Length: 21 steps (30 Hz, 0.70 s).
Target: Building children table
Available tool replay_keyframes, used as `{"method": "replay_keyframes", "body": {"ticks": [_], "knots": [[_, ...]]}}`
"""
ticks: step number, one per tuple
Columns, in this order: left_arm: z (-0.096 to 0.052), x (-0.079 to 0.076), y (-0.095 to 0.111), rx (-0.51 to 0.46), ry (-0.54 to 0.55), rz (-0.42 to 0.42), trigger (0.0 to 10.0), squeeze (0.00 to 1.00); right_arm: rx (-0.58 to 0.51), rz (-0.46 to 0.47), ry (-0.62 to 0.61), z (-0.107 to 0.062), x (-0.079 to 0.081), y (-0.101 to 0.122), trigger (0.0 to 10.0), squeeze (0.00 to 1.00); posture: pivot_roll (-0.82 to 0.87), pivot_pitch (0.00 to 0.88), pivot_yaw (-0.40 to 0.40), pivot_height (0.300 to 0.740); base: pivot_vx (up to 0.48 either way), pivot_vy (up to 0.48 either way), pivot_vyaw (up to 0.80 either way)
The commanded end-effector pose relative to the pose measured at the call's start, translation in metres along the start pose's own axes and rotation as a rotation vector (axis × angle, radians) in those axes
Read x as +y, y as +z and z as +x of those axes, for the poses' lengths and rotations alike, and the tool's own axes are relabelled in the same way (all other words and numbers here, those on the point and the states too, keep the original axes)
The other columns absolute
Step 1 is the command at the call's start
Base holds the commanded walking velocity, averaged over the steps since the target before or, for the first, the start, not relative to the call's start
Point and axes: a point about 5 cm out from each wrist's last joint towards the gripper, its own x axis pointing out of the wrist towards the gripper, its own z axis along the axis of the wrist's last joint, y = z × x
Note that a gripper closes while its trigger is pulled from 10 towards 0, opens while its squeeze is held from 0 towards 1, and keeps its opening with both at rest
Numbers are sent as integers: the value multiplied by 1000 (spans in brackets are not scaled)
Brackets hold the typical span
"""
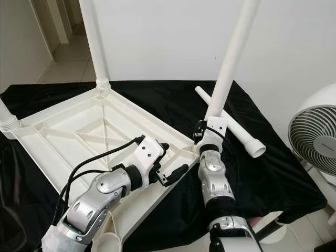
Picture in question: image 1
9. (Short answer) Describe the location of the black metal table frame bar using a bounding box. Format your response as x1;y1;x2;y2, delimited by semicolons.
255;218;287;242

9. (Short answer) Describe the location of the red round stool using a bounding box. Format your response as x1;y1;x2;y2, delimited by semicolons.
252;213;284;232

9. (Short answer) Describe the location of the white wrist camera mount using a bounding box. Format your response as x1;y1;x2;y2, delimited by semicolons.
193;117;229;153
131;135;166;182

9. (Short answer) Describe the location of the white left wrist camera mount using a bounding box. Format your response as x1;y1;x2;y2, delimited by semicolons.
131;135;166;182

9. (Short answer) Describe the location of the black tablecloth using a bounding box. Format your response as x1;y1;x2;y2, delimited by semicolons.
0;80;327;252

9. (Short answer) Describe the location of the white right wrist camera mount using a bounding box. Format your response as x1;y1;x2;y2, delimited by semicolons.
193;117;229;153

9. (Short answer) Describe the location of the white round floor fan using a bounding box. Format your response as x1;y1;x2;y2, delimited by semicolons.
288;83;336;226

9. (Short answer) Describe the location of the white plastic children table top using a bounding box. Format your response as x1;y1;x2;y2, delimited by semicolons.
10;87;200;252

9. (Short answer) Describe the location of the black left gripper power cable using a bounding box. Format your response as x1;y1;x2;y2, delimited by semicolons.
58;168;111;221

